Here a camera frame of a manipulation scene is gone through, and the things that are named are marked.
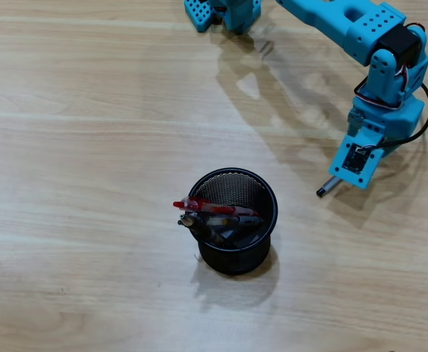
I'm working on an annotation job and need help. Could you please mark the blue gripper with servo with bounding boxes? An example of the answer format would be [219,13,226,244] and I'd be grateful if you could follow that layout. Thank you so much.
[347,94,426,157]

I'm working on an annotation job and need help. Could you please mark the clear stick pen black cap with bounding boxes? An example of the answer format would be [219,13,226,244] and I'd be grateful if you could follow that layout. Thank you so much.
[315,175,341,198]

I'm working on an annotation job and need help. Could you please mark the clear pen with grey grip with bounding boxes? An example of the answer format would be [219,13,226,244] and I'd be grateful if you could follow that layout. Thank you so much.
[195,214,265,230]

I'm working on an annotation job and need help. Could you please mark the red retractable pen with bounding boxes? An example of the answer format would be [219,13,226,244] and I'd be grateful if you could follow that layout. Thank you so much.
[172,196,259,218]

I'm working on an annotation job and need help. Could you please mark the black grip pen chrome tip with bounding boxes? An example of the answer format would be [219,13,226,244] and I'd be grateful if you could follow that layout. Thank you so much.
[176,214,236,247]

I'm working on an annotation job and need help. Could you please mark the black mesh pen holder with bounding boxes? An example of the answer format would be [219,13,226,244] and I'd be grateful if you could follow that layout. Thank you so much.
[186,167,279,276]

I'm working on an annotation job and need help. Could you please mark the red white black servo wires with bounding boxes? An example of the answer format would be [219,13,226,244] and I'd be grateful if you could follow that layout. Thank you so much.
[352,21,426,111]

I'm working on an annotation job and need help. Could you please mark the wrist camera on blue mount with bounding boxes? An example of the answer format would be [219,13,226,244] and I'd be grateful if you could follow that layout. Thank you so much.
[327,128,385,190]

